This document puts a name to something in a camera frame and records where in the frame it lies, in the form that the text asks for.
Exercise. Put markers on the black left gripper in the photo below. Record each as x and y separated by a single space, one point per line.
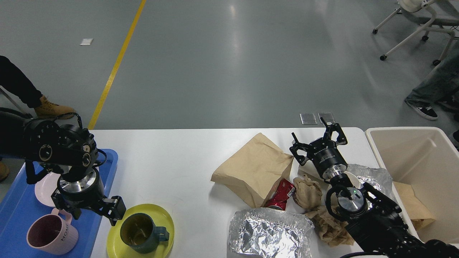
88 194

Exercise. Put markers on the crumpled brown paper ball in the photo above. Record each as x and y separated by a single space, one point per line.
308 193

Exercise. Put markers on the brown paper in bin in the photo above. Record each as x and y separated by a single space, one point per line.
419 214

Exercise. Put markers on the grey jeans leg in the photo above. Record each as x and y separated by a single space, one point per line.
441 82

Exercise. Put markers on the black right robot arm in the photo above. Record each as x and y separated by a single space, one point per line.
373 219

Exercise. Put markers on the tan work boot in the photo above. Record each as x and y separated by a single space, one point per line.
49 110

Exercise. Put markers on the dark green mug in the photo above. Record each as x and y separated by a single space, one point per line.
141 234

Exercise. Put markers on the crumpled brown paper napkin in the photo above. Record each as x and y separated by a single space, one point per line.
330 230

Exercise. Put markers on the beige plastic bin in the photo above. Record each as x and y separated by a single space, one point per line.
424 158

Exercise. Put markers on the front aluminium foil tray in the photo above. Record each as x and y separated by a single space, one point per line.
270 233

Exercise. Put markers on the right floor outlet cover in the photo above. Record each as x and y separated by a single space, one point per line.
327 117

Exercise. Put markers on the pink mug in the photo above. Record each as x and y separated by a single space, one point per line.
53 233

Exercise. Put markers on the yellow plate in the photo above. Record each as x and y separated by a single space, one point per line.
117 249

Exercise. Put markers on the pink plate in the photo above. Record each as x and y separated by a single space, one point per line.
44 189

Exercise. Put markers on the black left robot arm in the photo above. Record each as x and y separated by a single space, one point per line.
67 150

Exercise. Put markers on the black white sneaker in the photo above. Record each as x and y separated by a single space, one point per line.
426 112

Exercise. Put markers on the crushed red soda can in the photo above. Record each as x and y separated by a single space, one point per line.
284 191

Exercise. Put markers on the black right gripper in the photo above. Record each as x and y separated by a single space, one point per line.
325 157

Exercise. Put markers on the floor outlet cover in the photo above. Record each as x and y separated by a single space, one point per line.
327 117
308 118

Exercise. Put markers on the black trouser leg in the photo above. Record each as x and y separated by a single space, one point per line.
17 83

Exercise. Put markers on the rear aluminium foil piece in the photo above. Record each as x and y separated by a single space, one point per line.
379 178

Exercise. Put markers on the left floor outlet cover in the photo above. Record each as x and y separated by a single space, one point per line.
308 118

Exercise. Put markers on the white office chair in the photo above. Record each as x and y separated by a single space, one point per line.
430 16

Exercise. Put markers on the brown paper bag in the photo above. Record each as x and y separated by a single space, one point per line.
255 170

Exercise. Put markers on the grey chair leg caster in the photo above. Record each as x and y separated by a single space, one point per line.
21 112

